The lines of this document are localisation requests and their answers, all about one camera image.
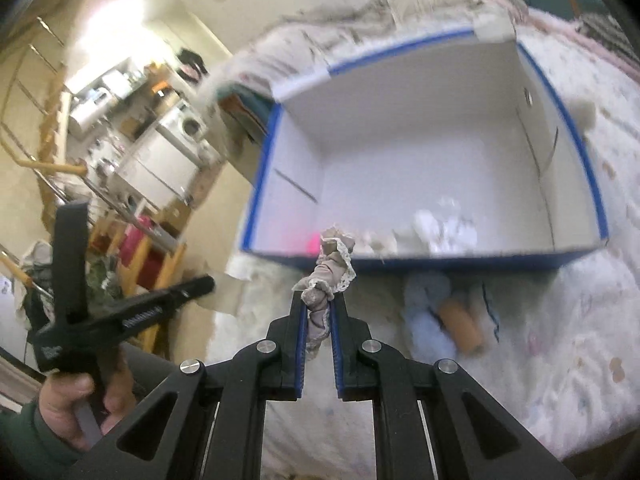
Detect white cabinet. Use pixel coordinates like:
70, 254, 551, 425
107, 130, 198, 209

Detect green sofa cushion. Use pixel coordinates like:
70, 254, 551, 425
526, 0, 608, 21

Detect cream fluffy scrunchie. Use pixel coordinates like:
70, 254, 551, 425
360, 230, 419, 256

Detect beige lace scrunchie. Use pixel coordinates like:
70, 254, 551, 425
293, 226, 356, 360

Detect black white striped blanket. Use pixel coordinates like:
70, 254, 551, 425
577, 13, 639, 67

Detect yellow wooden chair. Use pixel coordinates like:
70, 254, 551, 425
89, 206, 191, 360

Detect cartoon print bed quilt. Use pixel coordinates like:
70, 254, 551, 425
199, 0, 640, 480

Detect white washing machine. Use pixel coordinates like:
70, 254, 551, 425
156, 100, 206, 156

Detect orange brown cylinder plush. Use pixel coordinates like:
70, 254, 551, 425
437, 298, 484, 354

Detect pink rubber duck toy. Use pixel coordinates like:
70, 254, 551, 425
306, 233, 322, 256

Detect white box with blue tape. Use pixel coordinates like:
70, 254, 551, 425
241, 28, 608, 271

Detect person's left hand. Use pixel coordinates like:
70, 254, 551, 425
38, 348, 137, 452

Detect light blue fluffy plush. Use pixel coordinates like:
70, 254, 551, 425
401, 271, 457, 364

